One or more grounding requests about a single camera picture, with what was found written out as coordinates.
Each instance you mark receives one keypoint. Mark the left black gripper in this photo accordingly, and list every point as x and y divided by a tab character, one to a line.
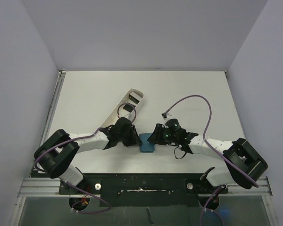
135	139

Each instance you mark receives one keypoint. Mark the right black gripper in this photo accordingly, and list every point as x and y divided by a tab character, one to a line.
157	135

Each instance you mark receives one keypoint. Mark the blue card holder wallet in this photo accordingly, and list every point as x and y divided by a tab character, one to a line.
146	146

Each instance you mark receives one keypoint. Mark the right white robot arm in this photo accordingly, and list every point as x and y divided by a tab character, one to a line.
244	165

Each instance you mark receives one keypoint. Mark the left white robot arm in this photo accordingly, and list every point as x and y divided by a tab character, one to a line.
56	154

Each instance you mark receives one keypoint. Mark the white oblong plastic tray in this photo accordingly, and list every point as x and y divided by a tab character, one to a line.
119	112

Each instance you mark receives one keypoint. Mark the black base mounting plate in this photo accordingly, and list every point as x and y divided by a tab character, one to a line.
148	190

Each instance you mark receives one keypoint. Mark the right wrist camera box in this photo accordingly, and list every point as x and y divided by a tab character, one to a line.
166	117

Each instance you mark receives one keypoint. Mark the aluminium frame rail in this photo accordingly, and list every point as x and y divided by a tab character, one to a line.
200	101

